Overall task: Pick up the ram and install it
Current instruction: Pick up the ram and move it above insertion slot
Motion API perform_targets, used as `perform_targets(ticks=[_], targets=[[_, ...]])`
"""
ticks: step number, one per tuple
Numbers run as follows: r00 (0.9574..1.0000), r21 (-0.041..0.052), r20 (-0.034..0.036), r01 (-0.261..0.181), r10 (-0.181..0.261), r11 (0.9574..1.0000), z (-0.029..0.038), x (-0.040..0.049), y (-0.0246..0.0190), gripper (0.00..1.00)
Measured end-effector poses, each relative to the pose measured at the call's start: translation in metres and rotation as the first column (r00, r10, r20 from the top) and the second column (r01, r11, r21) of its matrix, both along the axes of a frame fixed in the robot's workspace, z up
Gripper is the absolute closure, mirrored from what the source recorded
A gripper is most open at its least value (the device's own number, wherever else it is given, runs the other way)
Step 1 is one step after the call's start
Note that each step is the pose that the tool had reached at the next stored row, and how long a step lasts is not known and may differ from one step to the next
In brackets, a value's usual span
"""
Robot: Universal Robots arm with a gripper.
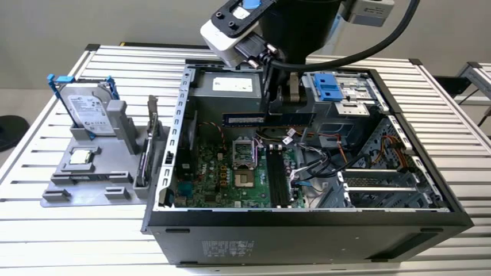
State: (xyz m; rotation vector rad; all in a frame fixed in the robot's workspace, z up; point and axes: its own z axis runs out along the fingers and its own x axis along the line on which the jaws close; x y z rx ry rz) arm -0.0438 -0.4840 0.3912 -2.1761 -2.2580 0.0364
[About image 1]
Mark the silver CPU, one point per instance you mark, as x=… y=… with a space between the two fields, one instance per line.
x=81 y=156

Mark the CPU socket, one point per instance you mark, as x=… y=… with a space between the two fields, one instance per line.
x=245 y=178

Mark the hard disk in blue carrier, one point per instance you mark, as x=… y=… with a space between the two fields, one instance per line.
x=85 y=109

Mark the grey power supply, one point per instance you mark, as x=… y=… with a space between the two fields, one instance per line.
x=215 y=106

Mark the black PC case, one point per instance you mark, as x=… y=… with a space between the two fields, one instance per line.
x=287 y=244

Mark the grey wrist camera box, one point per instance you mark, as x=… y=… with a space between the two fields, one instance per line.
x=368 y=14

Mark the blue VGA port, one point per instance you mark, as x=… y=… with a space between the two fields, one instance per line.
x=184 y=189

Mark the metal disk bay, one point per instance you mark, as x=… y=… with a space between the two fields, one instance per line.
x=377 y=172

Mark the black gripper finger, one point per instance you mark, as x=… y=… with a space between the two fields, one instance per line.
x=276 y=106

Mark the socket locking lever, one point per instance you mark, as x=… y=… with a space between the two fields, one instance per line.
x=253 y=152

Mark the grey parts rack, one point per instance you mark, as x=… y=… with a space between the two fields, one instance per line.
x=111 y=164

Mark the black case fan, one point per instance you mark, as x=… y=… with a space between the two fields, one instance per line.
x=188 y=155

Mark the green motherboard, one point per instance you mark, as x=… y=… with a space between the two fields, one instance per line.
x=249 y=195

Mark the blue drive latch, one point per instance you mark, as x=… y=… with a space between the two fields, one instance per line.
x=327 y=86

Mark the graphics card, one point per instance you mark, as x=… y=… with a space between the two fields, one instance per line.
x=144 y=164

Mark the black round floor base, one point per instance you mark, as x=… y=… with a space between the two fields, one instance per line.
x=11 y=129

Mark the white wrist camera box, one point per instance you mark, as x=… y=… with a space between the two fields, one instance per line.
x=219 y=37

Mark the aluminium frame table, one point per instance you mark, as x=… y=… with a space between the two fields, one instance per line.
x=478 y=75

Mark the black RAM slot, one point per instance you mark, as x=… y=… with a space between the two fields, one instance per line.
x=275 y=178
x=271 y=178
x=280 y=178
x=284 y=178

